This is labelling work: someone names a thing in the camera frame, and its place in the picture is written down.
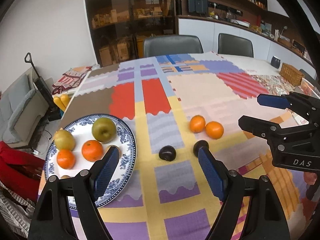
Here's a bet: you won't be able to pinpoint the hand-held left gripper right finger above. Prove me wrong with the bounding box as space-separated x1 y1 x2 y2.
197 146 292 240

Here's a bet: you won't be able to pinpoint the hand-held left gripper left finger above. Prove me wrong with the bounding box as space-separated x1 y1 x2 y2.
27 146 120 240

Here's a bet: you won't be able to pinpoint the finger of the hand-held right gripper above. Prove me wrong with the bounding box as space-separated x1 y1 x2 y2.
238 115 317 143
257 92 320 124

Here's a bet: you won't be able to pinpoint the large orange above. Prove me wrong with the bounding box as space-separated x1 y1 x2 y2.
82 140 104 162

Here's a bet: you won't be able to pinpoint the dark purple plum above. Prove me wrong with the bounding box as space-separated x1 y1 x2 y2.
193 140 210 155
159 145 176 161

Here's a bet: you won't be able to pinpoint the small orange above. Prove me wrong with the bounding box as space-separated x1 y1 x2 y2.
189 115 206 133
205 121 224 139

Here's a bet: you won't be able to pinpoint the medium orange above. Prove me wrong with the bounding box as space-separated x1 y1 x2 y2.
57 149 76 169

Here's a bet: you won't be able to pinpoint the olive green apple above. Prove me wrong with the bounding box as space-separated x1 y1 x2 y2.
92 117 117 143

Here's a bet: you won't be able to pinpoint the blue patterned white plate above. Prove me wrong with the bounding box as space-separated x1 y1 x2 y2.
45 114 137 208

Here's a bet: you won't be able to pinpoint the yellow-green pear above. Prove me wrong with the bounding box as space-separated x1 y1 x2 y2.
54 129 76 152

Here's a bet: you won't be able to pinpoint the person's right hand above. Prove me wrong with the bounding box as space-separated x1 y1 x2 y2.
304 172 317 186

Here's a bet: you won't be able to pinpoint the tile patterned cloth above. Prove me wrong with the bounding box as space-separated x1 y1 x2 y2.
250 74 300 97

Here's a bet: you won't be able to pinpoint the wicker box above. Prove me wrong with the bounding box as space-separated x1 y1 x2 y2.
279 63 304 87

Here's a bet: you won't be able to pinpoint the white plastic basket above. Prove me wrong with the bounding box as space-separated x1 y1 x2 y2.
300 77 320 98

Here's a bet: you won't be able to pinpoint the white lettered tablecloth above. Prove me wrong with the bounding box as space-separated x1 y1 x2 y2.
217 54 283 77

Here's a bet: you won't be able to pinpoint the grey chair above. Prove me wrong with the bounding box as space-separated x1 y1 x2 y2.
217 33 254 57
143 35 203 58

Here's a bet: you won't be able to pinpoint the colourful patchwork tablecloth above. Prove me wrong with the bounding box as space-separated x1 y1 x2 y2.
37 52 320 240

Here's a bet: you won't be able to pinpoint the red garment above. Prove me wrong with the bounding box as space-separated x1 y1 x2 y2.
0 141 47 202

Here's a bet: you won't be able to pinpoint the grey striped cloth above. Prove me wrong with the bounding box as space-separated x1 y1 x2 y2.
0 180 35 238

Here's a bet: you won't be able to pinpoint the folded red striped cloth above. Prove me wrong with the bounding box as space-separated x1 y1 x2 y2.
52 65 100 95

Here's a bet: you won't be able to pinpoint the white counter cabinets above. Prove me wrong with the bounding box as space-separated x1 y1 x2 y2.
177 15 320 75

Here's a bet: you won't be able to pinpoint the black power strip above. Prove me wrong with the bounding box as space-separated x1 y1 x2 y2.
207 2 242 14

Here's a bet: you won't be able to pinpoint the black upright vacuum cleaner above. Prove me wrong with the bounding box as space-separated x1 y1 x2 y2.
24 52 62 122

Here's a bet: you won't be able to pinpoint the grey sofa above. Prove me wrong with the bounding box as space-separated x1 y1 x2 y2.
0 67 50 150

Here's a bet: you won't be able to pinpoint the dark glass cabinet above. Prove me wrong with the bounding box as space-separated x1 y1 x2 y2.
83 0 179 67

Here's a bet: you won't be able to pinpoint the black cable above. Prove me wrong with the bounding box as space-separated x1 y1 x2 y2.
260 0 320 65

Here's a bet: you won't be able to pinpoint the black wall water dispenser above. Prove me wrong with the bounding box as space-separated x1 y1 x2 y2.
187 0 209 14

